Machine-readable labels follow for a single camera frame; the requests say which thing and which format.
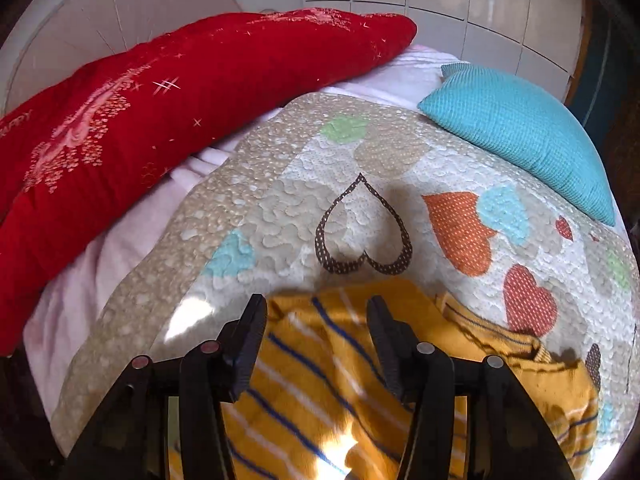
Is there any white bed sheet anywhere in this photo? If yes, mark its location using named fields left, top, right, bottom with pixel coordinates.
left=22, top=44, right=463, bottom=406

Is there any red embroidered quilt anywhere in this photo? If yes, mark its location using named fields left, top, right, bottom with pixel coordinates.
left=0, top=7, right=418, bottom=356

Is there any heart patterned quilted bedspread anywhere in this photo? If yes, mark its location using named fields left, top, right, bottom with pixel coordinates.
left=50, top=92, right=640, bottom=480

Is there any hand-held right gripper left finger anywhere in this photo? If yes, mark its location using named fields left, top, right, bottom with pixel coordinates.
left=60, top=293, right=268, bottom=480

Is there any white round headboard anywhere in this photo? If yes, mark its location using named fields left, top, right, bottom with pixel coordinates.
left=0, top=0, right=246, bottom=116

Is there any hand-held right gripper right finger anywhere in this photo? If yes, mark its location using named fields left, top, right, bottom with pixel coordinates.
left=366, top=296, right=576, bottom=480

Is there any yellow striped knit sweater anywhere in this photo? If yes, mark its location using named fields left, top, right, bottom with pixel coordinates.
left=167, top=280, right=601, bottom=480

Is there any dark teal curtain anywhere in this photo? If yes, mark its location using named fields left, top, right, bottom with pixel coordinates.
left=570, top=15, right=613, bottom=126

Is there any blue textured pillow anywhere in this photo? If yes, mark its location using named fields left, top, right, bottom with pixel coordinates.
left=417, top=62, right=617, bottom=227

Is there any white glossy wardrobe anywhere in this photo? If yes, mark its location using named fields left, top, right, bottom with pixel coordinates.
left=295, top=0, right=586, bottom=103

